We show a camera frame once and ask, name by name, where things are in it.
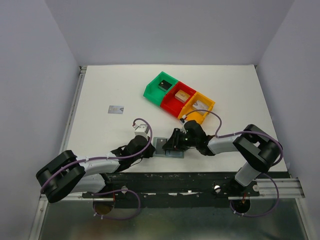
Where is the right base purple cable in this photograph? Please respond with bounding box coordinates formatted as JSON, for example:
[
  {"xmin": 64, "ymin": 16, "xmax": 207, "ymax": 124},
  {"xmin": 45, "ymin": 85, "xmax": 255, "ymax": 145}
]
[{"xmin": 229, "ymin": 172, "xmax": 280, "ymax": 218}]

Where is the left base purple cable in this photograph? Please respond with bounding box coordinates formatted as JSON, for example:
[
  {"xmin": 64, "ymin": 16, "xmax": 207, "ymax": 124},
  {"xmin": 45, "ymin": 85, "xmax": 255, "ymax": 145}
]
[{"xmin": 93, "ymin": 188, "xmax": 142, "ymax": 221}]

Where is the black card in green bin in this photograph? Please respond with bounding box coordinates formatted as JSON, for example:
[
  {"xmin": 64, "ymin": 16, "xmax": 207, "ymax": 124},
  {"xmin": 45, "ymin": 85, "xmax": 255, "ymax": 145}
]
[{"xmin": 158, "ymin": 80, "xmax": 172, "ymax": 92}]

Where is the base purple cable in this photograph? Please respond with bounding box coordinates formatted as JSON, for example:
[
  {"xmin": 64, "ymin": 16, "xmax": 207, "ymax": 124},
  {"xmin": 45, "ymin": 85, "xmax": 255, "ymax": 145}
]
[
  {"xmin": 229, "ymin": 172, "xmax": 280, "ymax": 218},
  {"xmin": 93, "ymin": 188, "xmax": 142, "ymax": 221}
]

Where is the tan card in red bin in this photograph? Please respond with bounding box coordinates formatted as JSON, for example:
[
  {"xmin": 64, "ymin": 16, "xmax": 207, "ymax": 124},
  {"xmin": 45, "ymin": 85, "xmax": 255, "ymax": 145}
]
[{"xmin": 174, "ymin": 90, "xmax": 190, "ymax": 103}]

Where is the grey-green card holder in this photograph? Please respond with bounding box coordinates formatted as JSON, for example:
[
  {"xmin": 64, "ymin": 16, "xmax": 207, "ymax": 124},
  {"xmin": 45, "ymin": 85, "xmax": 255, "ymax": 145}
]
[{"xmin": 152, "ymin": 137, "xmax": 184, "ymax": 159}]

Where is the green plastic bin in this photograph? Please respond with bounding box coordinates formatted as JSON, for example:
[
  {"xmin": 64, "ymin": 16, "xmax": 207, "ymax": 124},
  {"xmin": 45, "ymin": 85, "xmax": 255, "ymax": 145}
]
[{"xmin": 143, "ymin": 71, "xmax": 178, "ymax": 106}]

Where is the yellow plastic bin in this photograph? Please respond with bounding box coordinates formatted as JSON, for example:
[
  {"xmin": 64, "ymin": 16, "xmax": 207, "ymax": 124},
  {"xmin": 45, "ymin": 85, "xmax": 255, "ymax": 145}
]
[{"xmin": 178, "ymin": 91, "xmax": 215, "ymax": 125}]

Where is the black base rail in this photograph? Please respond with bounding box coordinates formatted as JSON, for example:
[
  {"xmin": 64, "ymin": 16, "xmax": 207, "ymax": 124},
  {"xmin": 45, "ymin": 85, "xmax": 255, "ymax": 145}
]
[{"xmin": 72, "ymin": 172, "xmax": 291, "ymax": 209}]

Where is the white card in yellow bin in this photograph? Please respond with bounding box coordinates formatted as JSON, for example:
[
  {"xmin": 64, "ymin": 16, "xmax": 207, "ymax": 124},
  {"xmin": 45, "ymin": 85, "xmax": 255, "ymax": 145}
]
[{"xmin": 192, "ymin": 100, "xmax": 209, "ymax": 110}]

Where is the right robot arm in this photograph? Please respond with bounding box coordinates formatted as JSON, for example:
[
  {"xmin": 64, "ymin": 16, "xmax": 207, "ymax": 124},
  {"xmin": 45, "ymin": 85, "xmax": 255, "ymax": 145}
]
[{"xmin": 162, "ymin": 120, "xmax": 283, "ymax": 196}]

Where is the red plastic bin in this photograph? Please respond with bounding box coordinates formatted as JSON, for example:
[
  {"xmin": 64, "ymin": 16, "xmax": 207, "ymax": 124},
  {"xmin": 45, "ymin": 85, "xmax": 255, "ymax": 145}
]
[{"xmin": 160, "ymin": 81, "xmax": 196, "ymax": 118}]

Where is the black credit card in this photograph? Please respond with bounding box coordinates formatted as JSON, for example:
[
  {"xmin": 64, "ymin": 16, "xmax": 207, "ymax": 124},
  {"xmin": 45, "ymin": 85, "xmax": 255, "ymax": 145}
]
[{"xmin": 155, "ymin": 138, "xmax": 167, "ymax": 155}]

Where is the silver VIP credit card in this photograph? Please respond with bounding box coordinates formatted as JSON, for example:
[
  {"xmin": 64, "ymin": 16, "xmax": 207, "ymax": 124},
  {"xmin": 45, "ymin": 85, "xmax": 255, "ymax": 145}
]
[{"xmin": 107, "ymin": 105, "xmax": 124, "ymax": 114}]

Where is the aluminium side rail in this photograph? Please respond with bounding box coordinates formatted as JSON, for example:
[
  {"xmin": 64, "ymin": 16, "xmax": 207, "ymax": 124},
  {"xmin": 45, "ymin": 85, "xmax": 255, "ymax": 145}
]
[{"xmin": 58, "ymin": 65, "xmax": 88, "ymax": 154}]

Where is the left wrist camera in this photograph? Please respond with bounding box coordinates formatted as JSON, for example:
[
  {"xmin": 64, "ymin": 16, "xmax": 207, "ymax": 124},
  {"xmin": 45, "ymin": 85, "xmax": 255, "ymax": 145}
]
[{"xmin": 133, "ymin": 123, "xmax": 149, "ymax": 139}]

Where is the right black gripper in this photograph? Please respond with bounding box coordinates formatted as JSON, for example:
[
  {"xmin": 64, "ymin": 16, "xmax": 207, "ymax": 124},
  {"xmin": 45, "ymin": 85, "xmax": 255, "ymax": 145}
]
[{"xmin": 162, "ymin": 127, "xmax": 198, "ymax": 152}]

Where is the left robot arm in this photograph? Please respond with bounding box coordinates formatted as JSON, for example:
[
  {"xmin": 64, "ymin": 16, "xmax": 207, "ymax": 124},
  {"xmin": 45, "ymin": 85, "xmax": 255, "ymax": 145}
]
[{"xmin": 35, "ymin": 135, "xmax": 156, "ymax": 203}]

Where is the blue card sleeve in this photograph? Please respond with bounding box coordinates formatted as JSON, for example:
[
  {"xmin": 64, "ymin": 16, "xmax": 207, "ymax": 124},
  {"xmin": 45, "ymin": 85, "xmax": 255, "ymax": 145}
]
[{"xmin": 165, "ymin": 150, "xmax": 184, "ymax": 159}]

